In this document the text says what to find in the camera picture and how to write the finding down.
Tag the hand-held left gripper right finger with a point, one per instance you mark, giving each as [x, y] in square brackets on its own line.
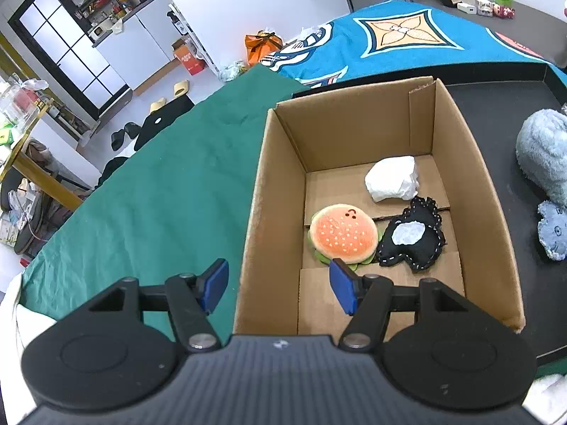
[343, 285]

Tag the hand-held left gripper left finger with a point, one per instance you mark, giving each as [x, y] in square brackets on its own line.
[212, 287]

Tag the hamburger plush toy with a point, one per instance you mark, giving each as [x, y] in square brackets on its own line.
[341, 230]

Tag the black heart-shaped fabric pouch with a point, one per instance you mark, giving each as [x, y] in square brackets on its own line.
[421, 252]

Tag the white tissue wad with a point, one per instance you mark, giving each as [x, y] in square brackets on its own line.
[392, 177]

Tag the brown cardboard box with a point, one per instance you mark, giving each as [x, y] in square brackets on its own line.
[354, 115]

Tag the light blue star plush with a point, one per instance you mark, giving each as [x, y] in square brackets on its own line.
[553, 230]

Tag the black shallow tray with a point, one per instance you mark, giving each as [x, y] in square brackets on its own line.
[500, 110]

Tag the grey-blue fuzzy plush toy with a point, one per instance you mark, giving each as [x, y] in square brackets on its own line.
[545, 150]

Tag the green blanket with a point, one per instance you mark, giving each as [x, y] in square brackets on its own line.
[155, 195]

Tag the black clothes pile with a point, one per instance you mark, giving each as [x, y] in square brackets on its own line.
[113, 170]

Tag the black dotted cube stool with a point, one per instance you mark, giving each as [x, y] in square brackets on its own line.
[164, 119]

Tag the yellow-legged table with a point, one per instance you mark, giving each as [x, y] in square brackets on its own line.
[44, 181]

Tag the white bed sheet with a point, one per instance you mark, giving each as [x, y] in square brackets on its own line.
[13, 345]

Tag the clear bag with greens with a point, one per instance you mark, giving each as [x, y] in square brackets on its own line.
[232, 71]

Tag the orange cardboard box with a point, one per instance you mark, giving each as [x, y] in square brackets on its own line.
[190, 59]

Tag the white trolley rack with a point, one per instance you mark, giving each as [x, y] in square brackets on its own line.
[201, 48]

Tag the orange bag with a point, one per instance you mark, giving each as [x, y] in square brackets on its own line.
[259, 48]

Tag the white kitchen cabinet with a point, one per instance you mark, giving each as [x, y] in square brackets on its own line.
[146, 40]

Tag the green tissue pack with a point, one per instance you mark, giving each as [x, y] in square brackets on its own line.
[5, 135]

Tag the glass jar with red label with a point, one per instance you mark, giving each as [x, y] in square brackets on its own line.
[24, 102]

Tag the blue patterned blanket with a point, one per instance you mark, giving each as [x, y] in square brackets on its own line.
[478, 57]

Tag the white microwave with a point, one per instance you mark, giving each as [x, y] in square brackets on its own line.
[98, 31]

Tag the black-framed glass door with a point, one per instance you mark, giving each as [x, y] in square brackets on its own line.
[66, 40]

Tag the white charger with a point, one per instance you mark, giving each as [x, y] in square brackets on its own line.
[467, 8]

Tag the small white figurine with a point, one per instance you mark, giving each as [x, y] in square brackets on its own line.
[483, 8]

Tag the small red toy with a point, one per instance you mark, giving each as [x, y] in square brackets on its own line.
[505, 12]

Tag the small green cup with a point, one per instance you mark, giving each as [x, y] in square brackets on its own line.
[503, 0]

